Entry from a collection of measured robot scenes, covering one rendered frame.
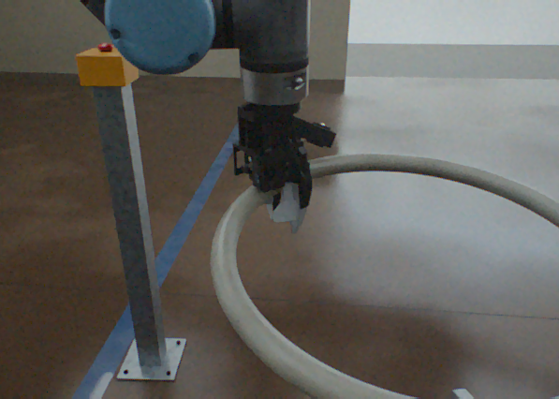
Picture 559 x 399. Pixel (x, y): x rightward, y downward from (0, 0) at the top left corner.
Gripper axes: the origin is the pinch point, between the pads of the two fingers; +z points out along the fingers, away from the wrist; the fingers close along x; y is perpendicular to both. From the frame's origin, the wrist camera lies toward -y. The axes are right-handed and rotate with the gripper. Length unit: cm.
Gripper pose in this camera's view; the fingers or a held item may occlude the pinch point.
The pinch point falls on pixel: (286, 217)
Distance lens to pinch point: 76.0
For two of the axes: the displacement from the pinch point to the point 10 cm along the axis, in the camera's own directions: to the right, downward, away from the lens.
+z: 0.1, 8.6, 5.2
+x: 6.4, 3.9, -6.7
